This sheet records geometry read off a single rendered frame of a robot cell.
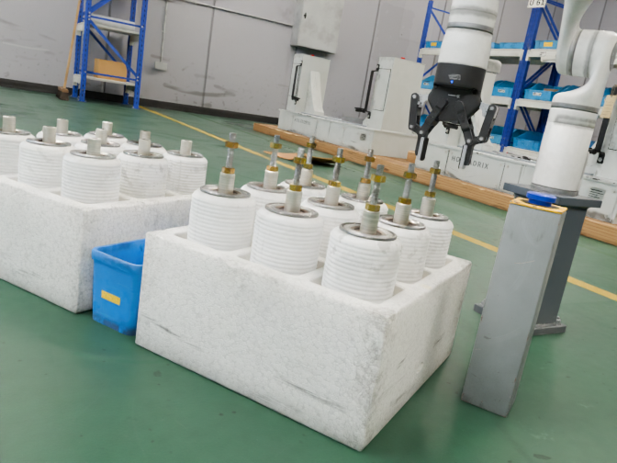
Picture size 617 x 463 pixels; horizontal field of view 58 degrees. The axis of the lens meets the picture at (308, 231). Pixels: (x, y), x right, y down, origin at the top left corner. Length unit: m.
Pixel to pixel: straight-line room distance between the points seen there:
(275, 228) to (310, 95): 4.75
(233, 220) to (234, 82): 6.80
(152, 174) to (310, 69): 4.53
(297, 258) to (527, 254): 0.32
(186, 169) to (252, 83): 6.53
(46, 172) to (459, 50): 0.73
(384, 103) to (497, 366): 3.55
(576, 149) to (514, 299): 0.49
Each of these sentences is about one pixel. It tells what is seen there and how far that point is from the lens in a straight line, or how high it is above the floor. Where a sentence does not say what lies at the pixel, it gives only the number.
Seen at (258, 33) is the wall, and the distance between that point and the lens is 7.71.
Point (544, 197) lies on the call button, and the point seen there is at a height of 0.33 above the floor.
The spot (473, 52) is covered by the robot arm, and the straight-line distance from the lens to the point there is 0.91.
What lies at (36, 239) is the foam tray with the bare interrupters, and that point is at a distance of 1.06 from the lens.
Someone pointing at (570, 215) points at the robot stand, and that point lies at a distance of 1.27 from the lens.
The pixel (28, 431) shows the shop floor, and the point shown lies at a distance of 0.73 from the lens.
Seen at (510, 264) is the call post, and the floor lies 0.23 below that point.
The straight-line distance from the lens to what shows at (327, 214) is 0.84.
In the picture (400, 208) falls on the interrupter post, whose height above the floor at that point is 0.27.
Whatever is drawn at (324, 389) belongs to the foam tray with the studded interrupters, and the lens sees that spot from 0.73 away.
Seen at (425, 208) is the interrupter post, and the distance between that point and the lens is 0.94.
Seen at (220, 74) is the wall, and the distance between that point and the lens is 7.52.
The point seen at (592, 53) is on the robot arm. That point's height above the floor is 0.58.
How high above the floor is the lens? 0.41
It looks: 13 degrees down
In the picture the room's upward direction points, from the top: 10 degrees clockwise
